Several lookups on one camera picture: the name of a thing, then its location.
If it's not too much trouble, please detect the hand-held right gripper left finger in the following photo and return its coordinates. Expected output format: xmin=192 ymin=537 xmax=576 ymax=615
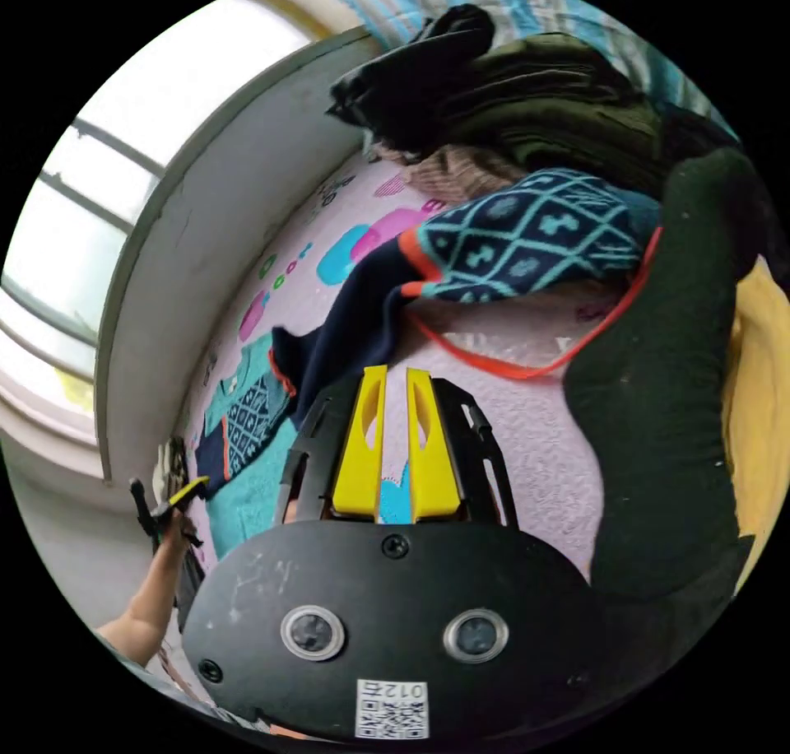
xmin=332 ymin=364 xmax=388 ymax=516

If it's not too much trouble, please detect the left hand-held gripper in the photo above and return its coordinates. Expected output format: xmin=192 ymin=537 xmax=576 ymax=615
xmin=128 ymin=475 xmax=211 ymax=633

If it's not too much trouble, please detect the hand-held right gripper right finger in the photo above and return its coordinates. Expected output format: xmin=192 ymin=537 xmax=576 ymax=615
xmin=406 ymin=367 xmax=462 ymax=523

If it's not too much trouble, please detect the turquoise sweater with navy pattern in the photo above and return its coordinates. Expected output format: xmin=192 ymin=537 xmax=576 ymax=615
xmin=194 ymin=167 xmax=665 ymax=561

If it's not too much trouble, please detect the person's left forearm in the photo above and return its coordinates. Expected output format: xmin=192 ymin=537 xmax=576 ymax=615
xmin=95 ymin=547 xmax=189 ymax=670

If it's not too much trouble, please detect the person's left hand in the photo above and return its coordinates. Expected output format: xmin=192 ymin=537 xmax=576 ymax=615
xmin=157 ymin=505 xmax=200 ymax=559

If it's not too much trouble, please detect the bed with pink printed sheet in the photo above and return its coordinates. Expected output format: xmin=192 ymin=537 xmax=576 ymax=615
xmin=157 ymin=155 xmax=625 ymax=693

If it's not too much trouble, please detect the dark green garment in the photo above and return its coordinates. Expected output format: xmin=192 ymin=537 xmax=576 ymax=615
xmin=562 ymin=147 xmax=764 ymax=602

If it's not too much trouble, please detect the window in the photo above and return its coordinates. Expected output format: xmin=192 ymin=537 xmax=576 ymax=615
xmin=0 ymin=0 xmax=325 ymax=449

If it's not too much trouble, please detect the yellow cloth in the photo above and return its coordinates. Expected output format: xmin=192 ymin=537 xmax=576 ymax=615
xmin=720 ymin=257 xmax=790 ymax=589

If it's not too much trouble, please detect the pile of clothes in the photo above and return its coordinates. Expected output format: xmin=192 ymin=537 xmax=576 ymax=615
xmin=330 ymin=3 xmax=741 ymax=212

